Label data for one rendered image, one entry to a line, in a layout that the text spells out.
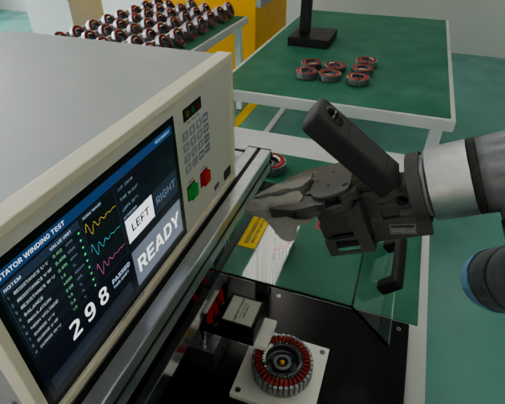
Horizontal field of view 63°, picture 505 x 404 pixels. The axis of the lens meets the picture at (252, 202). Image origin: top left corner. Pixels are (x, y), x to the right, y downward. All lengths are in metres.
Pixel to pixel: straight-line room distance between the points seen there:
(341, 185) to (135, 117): 0.22
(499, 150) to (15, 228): 0.39
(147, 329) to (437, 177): 0.33
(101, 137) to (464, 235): 2.31
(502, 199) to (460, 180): 0.04
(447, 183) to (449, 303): 1.74
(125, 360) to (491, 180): 0.39
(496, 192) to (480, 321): 1.72
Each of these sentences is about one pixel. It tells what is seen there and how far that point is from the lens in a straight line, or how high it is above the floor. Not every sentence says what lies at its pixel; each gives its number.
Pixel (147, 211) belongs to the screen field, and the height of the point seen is 1.22.
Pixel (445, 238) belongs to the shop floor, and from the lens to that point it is 2.49.
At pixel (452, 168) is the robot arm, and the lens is 0.42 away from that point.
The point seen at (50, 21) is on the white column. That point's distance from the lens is 4.52.
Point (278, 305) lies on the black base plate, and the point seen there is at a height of 0.77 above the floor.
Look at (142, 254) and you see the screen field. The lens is 0.47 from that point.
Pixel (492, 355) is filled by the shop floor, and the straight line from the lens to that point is 2.03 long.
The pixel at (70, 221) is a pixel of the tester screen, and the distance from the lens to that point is 0.37.
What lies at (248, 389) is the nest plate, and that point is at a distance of 0.82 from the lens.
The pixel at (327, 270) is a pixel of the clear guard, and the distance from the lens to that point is 0.61.
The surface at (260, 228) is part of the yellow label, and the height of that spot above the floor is 1.07.
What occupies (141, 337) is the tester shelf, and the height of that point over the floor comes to 1.12.
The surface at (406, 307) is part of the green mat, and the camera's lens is 1.02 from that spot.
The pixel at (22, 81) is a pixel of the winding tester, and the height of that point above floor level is 1.32.
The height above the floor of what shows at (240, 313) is 0.92.
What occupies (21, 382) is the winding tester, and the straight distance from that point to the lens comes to 0.39.
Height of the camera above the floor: 1.49
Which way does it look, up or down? 36 degrees down
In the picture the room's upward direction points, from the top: straight up
